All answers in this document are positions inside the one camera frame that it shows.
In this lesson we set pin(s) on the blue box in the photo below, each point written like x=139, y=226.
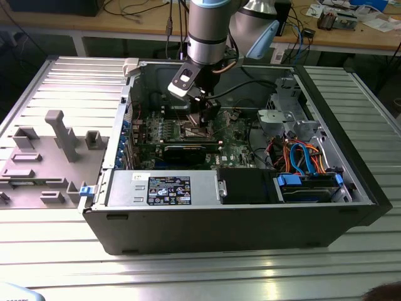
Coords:
x=369, y=3

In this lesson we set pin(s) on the pale grey device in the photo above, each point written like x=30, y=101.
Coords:
x=15, y=293

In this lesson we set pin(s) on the black drive bay box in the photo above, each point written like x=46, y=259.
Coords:
x=247, y=186

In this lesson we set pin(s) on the blue expansion slot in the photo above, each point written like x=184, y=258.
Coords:
x=181, y=165

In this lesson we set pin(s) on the hard disk in blue carrier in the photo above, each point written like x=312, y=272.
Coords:
x=289, y=182

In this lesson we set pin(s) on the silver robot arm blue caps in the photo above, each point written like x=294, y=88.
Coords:
x=208, y=31

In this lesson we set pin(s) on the beige case latch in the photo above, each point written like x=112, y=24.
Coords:
x=131, y=66

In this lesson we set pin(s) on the silver metal drive cage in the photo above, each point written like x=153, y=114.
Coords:
x=272, y=120

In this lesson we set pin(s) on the white papers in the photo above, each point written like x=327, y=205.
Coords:
x=379, y=25

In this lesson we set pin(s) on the black open PC case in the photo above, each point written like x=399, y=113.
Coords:
x=219, y=232

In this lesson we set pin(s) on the blue case latch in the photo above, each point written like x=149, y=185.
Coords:
x=86, y=191

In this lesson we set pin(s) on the CPU socket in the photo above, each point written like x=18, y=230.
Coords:
x=194, y=135

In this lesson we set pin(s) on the wooden desk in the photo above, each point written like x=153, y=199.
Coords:
x=141, y=26

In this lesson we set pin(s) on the grey plastic parts rack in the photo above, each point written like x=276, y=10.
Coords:
x=47, y=169

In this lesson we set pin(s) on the round coin cell battery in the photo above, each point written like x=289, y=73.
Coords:
x=234, y=117

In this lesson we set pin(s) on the large black box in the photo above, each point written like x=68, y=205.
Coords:
x=53, y=7

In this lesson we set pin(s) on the silver power supply unit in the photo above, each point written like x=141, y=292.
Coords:
x=125, y=188

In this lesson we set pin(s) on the silver square CPU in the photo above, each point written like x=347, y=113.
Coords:
x=193, y=119

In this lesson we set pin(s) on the person's head brown hair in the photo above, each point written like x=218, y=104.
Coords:
x=385, y=294

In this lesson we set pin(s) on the small metal electronic device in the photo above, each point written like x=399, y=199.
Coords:
x=346, y=20

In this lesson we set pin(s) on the black graphics card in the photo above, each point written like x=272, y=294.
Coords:
x=185, y=155

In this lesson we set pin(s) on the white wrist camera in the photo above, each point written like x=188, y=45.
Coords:
x=180, y=91

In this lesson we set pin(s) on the green motherboard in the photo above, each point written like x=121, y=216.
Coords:
x=233, y=150

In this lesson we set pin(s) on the black upright box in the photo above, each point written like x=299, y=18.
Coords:
x=283, y=15

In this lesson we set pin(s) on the copper wound transformer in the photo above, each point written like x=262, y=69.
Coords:
x=326, y=20

